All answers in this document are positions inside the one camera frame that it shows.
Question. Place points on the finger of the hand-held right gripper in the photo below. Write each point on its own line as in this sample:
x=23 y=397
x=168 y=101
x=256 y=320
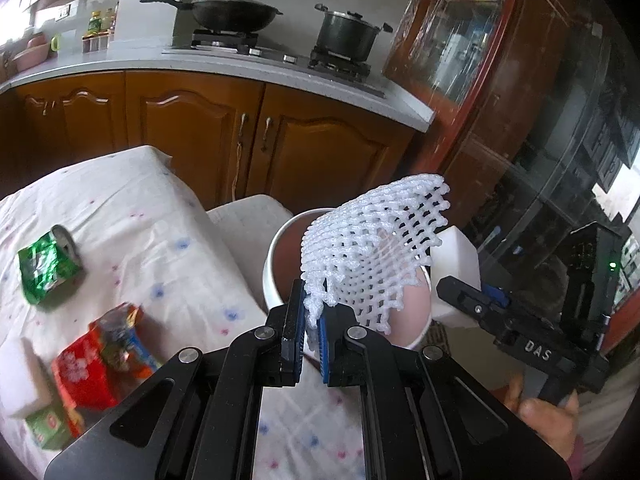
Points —
x=496 y=296
x=465 y=300

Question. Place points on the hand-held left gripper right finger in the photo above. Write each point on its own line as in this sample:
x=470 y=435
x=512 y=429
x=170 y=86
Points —
x=325 y=350

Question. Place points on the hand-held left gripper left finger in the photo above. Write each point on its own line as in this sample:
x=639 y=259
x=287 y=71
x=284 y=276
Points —
x=299 y=332

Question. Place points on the white foam block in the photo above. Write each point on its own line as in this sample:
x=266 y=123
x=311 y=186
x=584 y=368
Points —
x=22 y=380
x=455 y=265

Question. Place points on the pink and white waste bin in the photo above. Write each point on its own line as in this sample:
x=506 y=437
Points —
x=282 y=255

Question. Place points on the white foam fruit net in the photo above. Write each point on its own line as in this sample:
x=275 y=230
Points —
x=380 y=240

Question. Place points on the person's right hand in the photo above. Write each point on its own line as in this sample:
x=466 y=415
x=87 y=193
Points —
x=547 y=422

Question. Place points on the wooden framed glass door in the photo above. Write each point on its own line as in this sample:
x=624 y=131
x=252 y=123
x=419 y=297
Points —
x=500 y=135

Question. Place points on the floral white tablecloth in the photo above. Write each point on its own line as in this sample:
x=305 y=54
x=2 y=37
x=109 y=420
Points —
x=150 y=240

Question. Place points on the colourful crumpled snack packet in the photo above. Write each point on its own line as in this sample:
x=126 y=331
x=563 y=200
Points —
x=122 y=340

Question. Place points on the red snowflake snack packet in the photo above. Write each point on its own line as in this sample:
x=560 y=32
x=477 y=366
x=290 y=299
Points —
x=82 y=375

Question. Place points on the wooden lower kitchen cabinets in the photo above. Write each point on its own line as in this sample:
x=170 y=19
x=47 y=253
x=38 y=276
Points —
x=180 y=130

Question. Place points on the crushed green can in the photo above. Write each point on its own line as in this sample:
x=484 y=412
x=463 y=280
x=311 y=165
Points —
x=47 y=270

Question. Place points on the small green carton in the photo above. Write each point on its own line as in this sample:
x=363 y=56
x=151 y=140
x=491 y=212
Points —
x=47 y=425

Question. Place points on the gas stove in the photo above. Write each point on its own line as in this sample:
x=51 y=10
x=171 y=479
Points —
x=280 y=57

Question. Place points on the dark stockpot with lid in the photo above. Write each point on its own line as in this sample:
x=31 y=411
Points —
x=347 y=35

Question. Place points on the grey kitchen countertop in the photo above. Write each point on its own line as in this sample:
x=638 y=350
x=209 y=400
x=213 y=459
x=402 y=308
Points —
x=140 y=60

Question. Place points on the black wok with lid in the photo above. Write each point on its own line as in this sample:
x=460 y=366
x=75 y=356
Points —
x=230 y=12

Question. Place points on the spice jar set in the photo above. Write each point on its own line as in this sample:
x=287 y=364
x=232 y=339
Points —
x=95 y=44

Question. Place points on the yellow oil bottle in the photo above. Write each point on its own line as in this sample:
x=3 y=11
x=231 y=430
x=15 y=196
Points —
x=95 y=22
x=108 y=20

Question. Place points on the green cup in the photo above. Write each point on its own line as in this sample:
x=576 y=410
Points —
x=55 y=42

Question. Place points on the pink basin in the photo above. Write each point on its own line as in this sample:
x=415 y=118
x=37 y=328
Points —
x=30 y=55

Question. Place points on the wall power outlet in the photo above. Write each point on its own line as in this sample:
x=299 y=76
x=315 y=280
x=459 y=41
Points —
x=64 y=11

